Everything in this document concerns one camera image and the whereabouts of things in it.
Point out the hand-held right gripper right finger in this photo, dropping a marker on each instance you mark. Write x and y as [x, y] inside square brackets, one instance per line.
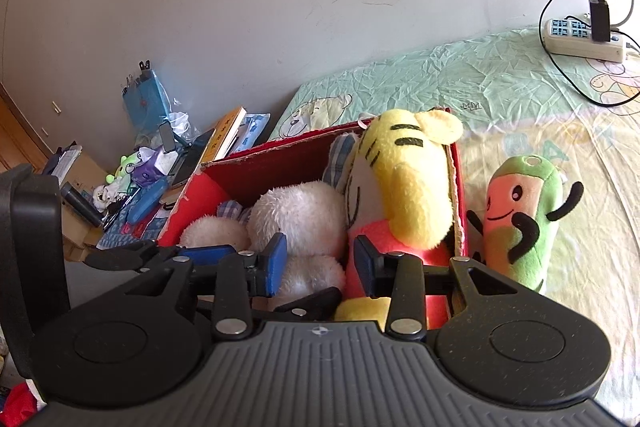
[365, 267]

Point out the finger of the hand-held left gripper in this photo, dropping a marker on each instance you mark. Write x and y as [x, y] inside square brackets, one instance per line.
[315, 299]
[205, 253]

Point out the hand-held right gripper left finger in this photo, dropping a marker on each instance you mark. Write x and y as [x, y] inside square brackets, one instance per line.
[275, 264]

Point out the white bunny plush checkered ears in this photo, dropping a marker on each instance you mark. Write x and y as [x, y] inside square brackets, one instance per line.
[295, 217]

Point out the yellow tiger plush toy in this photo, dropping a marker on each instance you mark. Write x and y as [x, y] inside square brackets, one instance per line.
[410, 187]

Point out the red cardboard box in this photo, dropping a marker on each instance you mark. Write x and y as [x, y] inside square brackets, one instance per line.
[270, 167]

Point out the white fluffy plush toy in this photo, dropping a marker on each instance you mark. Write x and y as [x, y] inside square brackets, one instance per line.
[212, 233]

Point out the black bottle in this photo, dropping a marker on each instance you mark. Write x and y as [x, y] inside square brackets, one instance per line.
[80, 204]

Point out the blue case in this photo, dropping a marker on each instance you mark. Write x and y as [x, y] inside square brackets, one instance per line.
[147, 202]

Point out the small panda toy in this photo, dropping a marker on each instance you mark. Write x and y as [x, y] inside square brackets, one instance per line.
[104, 197]

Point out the stack of papers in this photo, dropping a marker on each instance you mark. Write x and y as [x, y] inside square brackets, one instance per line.
[62, 159]

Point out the brown cardboard box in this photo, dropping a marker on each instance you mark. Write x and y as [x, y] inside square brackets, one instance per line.
[87, 172]

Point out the blue patterned cloth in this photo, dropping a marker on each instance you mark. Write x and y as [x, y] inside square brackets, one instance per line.
[120, 234]

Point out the dark tablet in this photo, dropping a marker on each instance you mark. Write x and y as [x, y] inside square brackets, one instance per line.
[192, 159]

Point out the wooden cabinet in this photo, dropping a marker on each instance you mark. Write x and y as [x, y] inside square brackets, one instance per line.
[15, 137]

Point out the purple tissue pack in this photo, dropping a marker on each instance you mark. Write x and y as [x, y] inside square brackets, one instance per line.
[147, 172]

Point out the small green toy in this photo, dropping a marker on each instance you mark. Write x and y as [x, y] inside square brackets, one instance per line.
[127, 164]

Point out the yellow book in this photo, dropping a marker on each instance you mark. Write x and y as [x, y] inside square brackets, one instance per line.
[225, 134]

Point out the black phone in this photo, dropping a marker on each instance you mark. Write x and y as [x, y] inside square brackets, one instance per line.
[167, 137]

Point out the blue white booklet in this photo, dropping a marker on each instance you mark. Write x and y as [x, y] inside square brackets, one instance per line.
[252, 127]

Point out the blue plastic bag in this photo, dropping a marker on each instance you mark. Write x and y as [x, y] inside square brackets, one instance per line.
[145, 99]

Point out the green plush toy black arms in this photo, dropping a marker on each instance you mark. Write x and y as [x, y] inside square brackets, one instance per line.
[530, 227]

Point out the red cloth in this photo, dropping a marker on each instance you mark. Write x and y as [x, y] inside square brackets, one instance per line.
[20, 402]

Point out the white power strip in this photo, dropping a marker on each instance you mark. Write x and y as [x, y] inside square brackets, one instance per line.
[565, 39]

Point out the black charger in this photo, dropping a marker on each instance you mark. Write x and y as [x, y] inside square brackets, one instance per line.
[600, 19]

